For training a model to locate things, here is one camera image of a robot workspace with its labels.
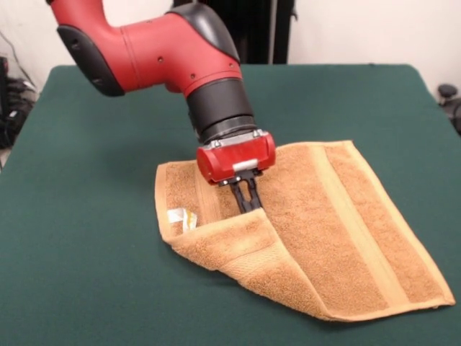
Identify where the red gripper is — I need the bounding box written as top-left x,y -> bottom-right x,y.
196,131 -> 277,216

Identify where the tan terry towel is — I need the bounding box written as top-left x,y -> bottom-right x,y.
154,140 -> 457,322

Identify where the dark green table cloth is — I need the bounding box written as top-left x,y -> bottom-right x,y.
0,63 -> 461,346

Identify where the dark stand base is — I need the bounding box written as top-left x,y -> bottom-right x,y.
0,56 -> 37,148
437,83 -> 461,136

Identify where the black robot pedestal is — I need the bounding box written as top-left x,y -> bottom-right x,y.
172,0 -> 298,66

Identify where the thin grey cable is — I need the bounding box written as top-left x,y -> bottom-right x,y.
0,30 -> 37,87

